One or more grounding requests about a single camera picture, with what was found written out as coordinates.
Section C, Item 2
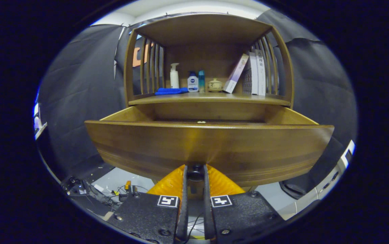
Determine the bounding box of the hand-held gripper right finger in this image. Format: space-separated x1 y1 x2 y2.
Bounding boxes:
203 164 285 244

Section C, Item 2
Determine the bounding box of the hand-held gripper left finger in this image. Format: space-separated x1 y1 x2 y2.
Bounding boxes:
108 164 189 244

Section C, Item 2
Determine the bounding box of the wooden drawer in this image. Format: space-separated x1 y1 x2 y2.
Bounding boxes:
85 102 335 187

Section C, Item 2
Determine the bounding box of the wooden countertop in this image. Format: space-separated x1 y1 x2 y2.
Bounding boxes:
129 92 291 106

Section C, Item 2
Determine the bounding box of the wooden cabinet with slatted shelf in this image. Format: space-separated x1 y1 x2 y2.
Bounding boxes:
124 13 295 200

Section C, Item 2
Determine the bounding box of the black electronic box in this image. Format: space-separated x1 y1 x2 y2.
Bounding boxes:
61 176 91 197

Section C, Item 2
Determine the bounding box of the blue folded cloth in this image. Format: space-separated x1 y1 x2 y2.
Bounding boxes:
155 87 189 96

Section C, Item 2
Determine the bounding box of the cream lidded tea cup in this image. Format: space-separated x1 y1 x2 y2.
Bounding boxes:
208 79 223 93

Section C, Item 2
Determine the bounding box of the white lotion bottle blue cap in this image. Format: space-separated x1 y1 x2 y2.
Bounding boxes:
187 71 199 93

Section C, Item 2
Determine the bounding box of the white pump bottle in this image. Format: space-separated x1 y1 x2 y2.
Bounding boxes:
170 63 180 89

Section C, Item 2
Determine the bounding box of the dark patterned book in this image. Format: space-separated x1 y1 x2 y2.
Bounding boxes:
242 52 258 95

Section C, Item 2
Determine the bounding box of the purple book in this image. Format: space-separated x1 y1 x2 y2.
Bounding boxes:
223 54 250 94

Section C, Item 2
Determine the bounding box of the white book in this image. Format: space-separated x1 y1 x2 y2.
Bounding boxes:
255 49 267 96

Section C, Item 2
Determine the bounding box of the white and blue device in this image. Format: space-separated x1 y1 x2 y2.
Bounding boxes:
33 103 48 140

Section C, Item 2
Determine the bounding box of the black cable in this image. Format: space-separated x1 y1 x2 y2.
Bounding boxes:
188 212 204 239

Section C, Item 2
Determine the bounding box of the tangle of cables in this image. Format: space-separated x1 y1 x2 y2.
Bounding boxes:
93 181 140 207

